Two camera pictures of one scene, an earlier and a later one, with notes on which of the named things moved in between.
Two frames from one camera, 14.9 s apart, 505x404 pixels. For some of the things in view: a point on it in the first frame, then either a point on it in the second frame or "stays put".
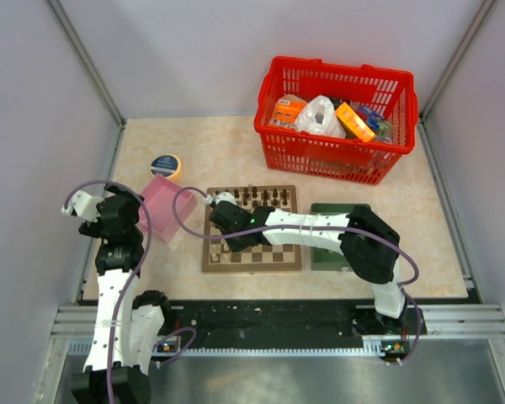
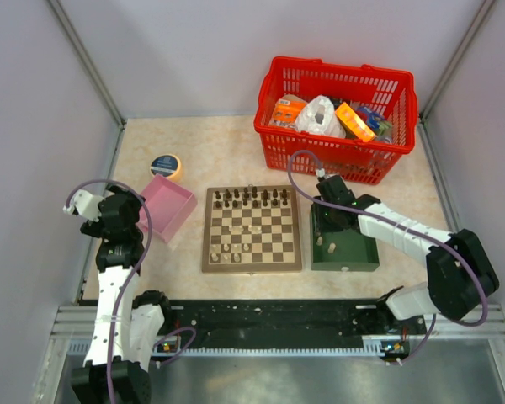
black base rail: [287, 326] stays put
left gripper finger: [137, 199] stays put
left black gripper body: [94, 228] stays put
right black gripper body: [236, 245] to [326, 218]
